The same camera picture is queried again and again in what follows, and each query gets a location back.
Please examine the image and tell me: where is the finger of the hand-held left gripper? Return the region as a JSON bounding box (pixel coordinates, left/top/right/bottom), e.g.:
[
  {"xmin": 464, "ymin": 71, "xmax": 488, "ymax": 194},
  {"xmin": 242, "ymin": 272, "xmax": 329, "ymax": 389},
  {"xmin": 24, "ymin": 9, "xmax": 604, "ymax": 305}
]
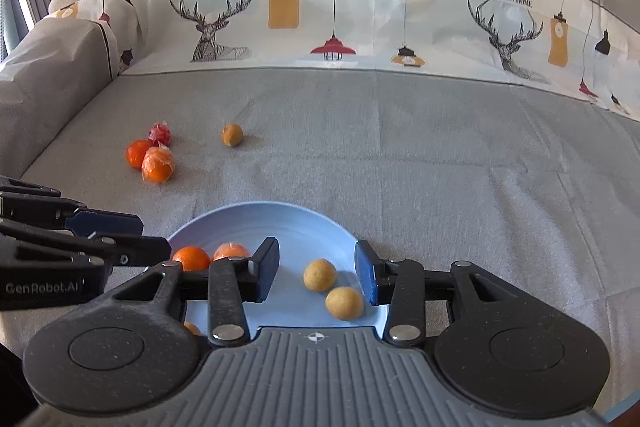
[
  {"xmin": 0, "ymin": 218, "xmax": 172, "ymax": 269},
  {"xmin": 0, "ymin": 176, "xmax": 145, "ymax": 239}
]

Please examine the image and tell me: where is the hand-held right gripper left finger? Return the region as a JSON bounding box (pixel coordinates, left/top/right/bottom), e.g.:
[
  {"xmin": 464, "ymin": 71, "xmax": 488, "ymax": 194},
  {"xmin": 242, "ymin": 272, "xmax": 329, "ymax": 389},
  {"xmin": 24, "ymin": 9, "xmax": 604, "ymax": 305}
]
[{"xmin": 107, "ymin": 236, "xmax": 281, "ymax": 347}]

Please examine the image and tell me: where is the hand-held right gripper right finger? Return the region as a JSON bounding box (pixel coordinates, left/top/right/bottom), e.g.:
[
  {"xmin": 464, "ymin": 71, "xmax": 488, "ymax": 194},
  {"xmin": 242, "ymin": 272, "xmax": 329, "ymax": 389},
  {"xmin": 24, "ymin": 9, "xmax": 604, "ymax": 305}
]
[{"xmin": 354, "ymin": 239, "xmax": 511, "ymax": 348}]

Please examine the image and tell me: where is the tan round longan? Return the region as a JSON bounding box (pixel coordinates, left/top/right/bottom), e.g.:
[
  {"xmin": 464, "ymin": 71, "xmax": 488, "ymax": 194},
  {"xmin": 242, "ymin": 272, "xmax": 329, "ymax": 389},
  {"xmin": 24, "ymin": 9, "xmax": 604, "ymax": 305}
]
[
  {"xmin": 221, "ymin": 123, "xmax": 245, "ymax": 148},
  {"xmin": 325, "ymin": 286, "xmax": 363, "ymax": 321},
  {"xmin": 303, "ymin": 259, "xmax": 338, "ymax": 293}
]

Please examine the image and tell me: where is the plastic orange mandarin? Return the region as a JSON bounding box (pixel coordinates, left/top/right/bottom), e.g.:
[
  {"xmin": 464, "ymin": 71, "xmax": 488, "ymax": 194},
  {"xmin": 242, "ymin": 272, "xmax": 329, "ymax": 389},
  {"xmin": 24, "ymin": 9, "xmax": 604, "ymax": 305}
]
[
  {"xmin": 213, "ymin": 242, "xmax": 252, "ymax": 261},
  {"xmin": 141, "ymin": 146, "xmax": 176, "ymax": 184}
]

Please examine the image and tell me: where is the blue plate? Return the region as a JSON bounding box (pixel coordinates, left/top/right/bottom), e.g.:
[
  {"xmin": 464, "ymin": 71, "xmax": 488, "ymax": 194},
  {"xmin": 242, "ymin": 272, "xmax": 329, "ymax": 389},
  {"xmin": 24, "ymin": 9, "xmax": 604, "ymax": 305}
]
[{"xmin": 165, "ymin": 202, "xmax": 388, "ymax": 344}]

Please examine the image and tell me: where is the red wrapped fruit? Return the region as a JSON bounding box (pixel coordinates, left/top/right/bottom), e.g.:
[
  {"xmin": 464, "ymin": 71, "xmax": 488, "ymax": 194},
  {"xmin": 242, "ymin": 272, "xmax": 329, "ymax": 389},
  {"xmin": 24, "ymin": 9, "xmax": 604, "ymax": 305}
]
[{"xmin": 148, "ymin": 122, "xmax": 173, "ymax": 148}]

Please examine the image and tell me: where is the grey printed bed sheet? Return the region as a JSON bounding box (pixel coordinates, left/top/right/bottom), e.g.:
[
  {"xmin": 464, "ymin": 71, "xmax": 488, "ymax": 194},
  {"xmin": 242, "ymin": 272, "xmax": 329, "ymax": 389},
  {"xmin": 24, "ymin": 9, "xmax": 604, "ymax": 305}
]
[{"xmin": 0, "ymin": 0, "xmax": 640, "ymax": 427}]

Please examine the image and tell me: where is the grey covered pillow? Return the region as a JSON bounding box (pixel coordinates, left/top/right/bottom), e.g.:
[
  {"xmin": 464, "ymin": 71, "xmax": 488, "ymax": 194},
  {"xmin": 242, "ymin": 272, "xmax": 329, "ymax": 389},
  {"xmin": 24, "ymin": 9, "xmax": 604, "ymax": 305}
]
[{"xmin": 0, "ymin": 18, "xmax": 122, "ymax": 180}]

